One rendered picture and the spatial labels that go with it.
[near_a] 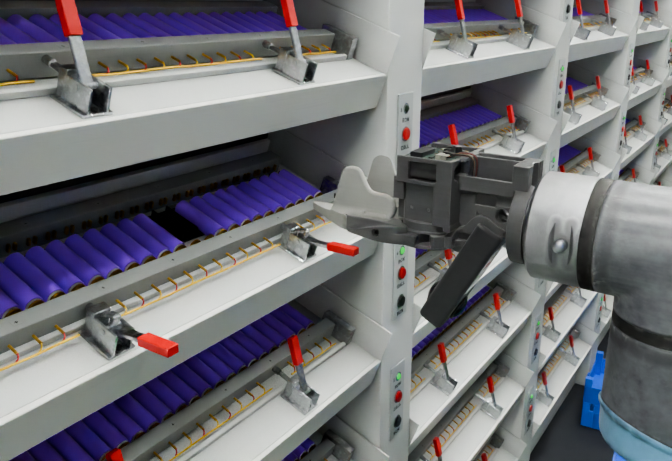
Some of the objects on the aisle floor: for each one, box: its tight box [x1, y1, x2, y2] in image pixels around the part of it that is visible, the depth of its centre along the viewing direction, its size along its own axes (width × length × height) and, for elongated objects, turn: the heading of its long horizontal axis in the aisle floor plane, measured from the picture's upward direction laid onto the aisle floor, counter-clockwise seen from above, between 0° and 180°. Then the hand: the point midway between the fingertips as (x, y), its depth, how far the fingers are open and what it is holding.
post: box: [463, 0, 578, 461], centre depth 157 cm, size 20×9×181 cm, turn 56°
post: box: [262, 0, 426, 461], centre depth 101 cm, size 20×9×181 cm, turn 56°
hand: (336, 208), depth 68 cm, fingers open, 3 cm apart
